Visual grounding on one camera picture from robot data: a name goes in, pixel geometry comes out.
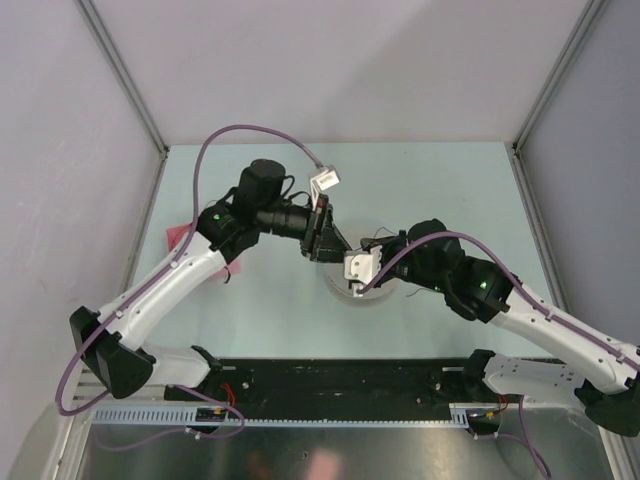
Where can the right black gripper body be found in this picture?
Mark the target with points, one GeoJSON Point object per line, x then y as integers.
{"type": "Point", "coordinates": [388, 257]}

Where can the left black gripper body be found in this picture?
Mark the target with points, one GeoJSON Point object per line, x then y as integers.
{"type": "Point", "coordinates": [317, 231]}

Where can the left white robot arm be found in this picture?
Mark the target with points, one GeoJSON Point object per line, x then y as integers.
{"type": "Point", "coordinates": [112, 342]}

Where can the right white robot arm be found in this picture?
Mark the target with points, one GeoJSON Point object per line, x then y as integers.
{"type": "Point", "coordinates": [596, 372]}

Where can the pink plastic box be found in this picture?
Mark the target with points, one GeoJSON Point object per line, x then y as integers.
{"type": "Point", "coordinates": [175, 234]}

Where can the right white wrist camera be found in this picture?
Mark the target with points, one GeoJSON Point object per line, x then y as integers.
{"type": "Point", "coordinates": [360, 269]}

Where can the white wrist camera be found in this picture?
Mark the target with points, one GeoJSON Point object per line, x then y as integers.
{"type": "Point", "coordinates": [320, 181]}
{"type": "Point", "coordinates": [360, 269]}

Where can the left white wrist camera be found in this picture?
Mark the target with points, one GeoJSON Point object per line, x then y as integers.
{"type": "Point", "coordinates": [320, 181]}

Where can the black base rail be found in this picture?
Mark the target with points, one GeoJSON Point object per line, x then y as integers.
{"type": "Point", "coordinates": [356, 389]}

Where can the grey slotted cable duct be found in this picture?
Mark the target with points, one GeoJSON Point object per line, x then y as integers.
{"type": "Point", "coordinates": [208, 416]}

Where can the right aluminium frame post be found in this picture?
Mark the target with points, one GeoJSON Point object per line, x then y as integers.
{"type": "Point", "coordinates": [568, 55]}

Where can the aluminium frame post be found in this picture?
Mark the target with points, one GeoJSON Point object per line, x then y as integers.
{"type": "Point", "coordinates": [116, 63]}
{"type": "Point", "coordinates": [568, 55]}

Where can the left aluminium frame post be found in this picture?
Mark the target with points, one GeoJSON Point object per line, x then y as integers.
{"type": "Point", "coordinates": [116, 63]}

